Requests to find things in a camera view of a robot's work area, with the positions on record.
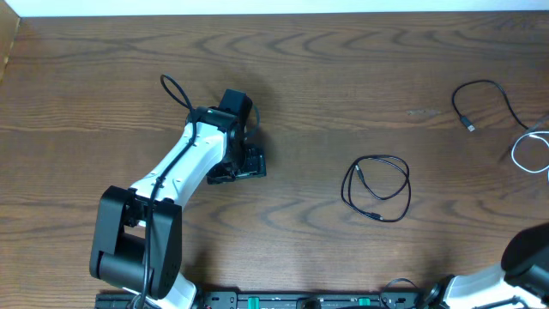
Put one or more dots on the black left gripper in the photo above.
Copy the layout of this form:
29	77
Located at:
256	167

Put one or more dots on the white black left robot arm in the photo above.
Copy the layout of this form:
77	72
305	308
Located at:
138	231

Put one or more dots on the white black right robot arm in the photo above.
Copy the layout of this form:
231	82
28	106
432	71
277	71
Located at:
519	280

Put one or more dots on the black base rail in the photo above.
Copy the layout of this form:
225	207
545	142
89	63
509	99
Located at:
398	299

